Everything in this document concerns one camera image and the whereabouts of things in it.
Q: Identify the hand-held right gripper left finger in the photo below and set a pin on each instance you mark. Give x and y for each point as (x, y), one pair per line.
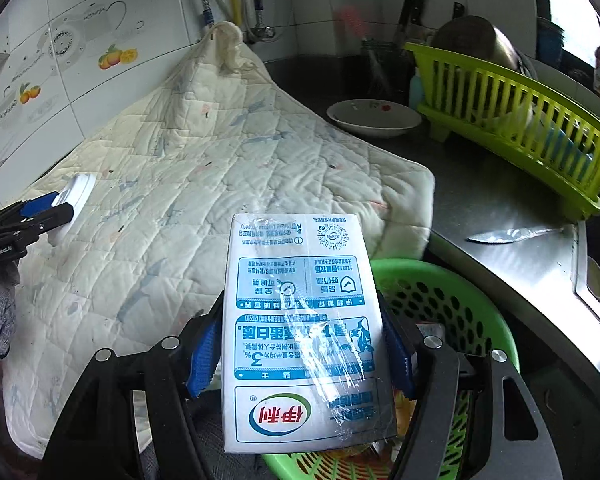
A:
(204, 355)

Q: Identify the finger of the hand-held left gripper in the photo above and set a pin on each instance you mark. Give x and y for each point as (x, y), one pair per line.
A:
(49, 217)
(37, 205)

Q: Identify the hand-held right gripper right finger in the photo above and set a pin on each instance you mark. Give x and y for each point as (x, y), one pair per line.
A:
(396, 347)

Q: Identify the white plastic cup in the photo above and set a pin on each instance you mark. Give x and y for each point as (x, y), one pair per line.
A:
(82, 190)

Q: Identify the green plastic basket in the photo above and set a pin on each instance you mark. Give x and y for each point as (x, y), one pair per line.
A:
(430, 300)

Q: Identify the white and blue milk carton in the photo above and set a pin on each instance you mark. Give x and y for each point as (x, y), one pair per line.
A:
(300, 310)

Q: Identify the white quilted blanket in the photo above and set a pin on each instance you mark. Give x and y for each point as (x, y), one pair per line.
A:
(179, 185)

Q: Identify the white ceramic bowl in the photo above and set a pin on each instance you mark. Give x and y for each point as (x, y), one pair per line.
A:
(375, 117)

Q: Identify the blue plastic dish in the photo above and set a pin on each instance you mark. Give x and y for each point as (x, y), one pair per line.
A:
(560, 155)

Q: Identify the white dish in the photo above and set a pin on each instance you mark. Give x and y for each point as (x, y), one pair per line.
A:
(510, 117)

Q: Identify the yellow-green dish rack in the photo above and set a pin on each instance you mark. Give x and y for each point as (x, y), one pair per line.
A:
(505, 90)

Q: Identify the dark utensil holder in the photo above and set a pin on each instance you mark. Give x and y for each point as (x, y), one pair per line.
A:
(385, 65)

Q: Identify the metal pipe with valve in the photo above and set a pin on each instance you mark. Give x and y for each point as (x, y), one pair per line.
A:
(260, 15)

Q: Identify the steel pot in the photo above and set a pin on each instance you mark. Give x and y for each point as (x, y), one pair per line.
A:
(475, 40)

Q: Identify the stack of blue bowls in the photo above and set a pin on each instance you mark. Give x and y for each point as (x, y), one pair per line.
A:
(550, 40)

